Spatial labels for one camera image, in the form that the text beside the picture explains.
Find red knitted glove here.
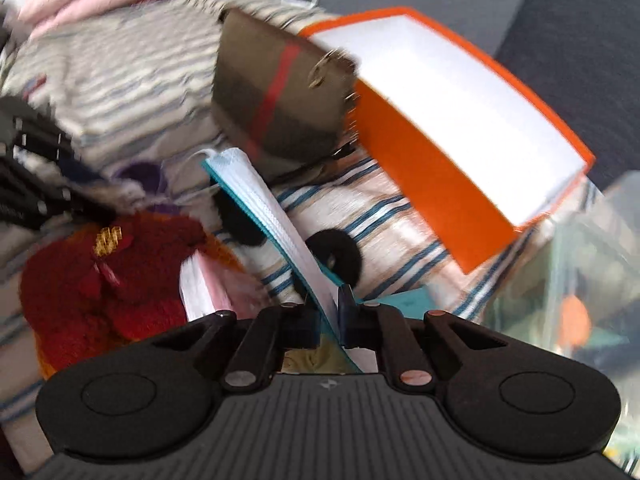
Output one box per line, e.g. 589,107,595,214
20,211,242,378

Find black hair scrunchie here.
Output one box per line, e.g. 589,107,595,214
306,229,362,288

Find pink white mask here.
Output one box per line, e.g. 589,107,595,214
179,252,271,322

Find purple fabric cloth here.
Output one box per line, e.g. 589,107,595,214
113,160,181,216

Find clear plastic storage container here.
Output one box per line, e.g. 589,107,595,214
483,171,639,474

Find orange cardboard box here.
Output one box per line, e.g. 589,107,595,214
303,8,594,272

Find brown plaid zipper pouch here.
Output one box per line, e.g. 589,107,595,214
212,8,358,185

